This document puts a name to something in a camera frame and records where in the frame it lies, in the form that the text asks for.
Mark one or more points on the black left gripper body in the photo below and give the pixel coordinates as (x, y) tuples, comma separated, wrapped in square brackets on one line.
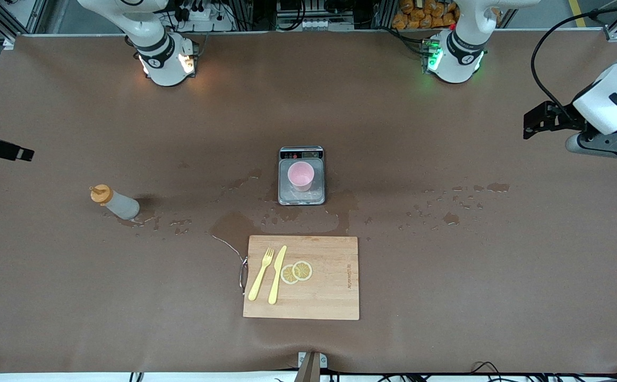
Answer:
[(564, 119)]

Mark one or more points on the clear sauce bottle orange cap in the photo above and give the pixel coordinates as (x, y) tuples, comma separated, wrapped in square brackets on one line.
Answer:
[(122, 206)]

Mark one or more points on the pink plastic cup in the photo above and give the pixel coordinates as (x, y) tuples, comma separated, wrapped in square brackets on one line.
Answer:
[(301, 178)]

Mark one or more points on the orange snack packets pile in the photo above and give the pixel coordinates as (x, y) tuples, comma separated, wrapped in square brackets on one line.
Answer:
[(425, 13)]

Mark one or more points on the white power strip with plugs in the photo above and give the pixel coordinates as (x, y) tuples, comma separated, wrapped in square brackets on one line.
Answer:
[(202, 15)]

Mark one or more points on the silver digital kitchen scale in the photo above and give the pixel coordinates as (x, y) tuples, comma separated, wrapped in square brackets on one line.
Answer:
[(301, 154)]

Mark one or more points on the white socket strip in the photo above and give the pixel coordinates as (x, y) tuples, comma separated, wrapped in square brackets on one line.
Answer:
[(314, 24)]

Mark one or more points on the wooden cutting board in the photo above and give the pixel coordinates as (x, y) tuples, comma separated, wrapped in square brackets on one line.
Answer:
[(330, 297)]

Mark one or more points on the lemon slice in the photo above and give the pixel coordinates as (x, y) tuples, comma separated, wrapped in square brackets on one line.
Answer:
[(303, 270)]

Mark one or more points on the yellow plastic fork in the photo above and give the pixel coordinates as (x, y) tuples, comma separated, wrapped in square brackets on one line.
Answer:
[(258, 284)]

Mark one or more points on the yellow plastic knife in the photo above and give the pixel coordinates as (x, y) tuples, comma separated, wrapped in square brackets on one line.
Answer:
[(274, 289)]

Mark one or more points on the front camera mount bracket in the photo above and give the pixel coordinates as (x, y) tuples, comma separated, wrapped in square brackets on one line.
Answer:
[(311, 369)]

